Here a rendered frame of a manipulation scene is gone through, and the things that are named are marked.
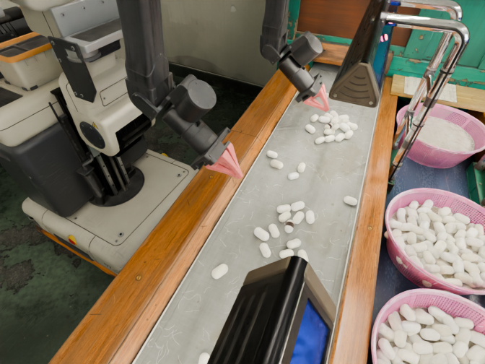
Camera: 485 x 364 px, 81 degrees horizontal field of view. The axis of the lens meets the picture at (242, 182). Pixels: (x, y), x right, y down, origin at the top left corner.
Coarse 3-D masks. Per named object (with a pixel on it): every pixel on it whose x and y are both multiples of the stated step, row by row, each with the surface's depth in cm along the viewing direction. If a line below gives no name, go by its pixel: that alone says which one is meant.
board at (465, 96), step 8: (392, 80) 110; (400, 80) 109; (392, 88) 104; (400, 88) 104; (456, 88) 104; (464, 88) 104; (472, 88) 104; (408, 96) 102; (456, 96) 101; (464, 96) 101; (472, 96) 101; (480, 96) 101; (448, 104) 98; (456, 104) 97; (464, 104) 97; (472, 104) 97; (480, 104) 97
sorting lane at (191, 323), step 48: (288, 144) 88; (336, 144) 88; (240, 192) 74; (288, 192) 74; (336, 192) 74; (240, 240) 64; (288, 240) 64; (336, 240) 64; (192, 288) 57; (336, 288) 57; (192, 336) 51
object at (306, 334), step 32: (288, 256) 21; (256, 288) 22; (288, 288) 19; (320, 288) 21; (256, 320) 19; (288, 320) 18; (320, 320) 21; (224, 352) 19; (256, 352) 16; (288, 352) 17; (320, 352) 20
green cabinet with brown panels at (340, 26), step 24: (312, 0) 109; (336, 0) 106; (360, 0) 103; (456, 0) 92; (480, 0) 90; (288, 24) 117; (312, 24) 114; (336, 24) 111; (480, 24) 94; (408, 48) 105; (432, 48) 103; (480, 48) 98
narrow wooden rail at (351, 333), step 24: (384, 96) 103; (384, 120) 92; (384, 144) 84; (384, 168) 77; (384, 192) 71; (360, 216) 66; (360, 240) 61; (360, 264) 57; (360, 288) 54; (360, 312) 51; (336, 336) 48; (360, 336) 48; (336, 360) 46; (360, 360) 46
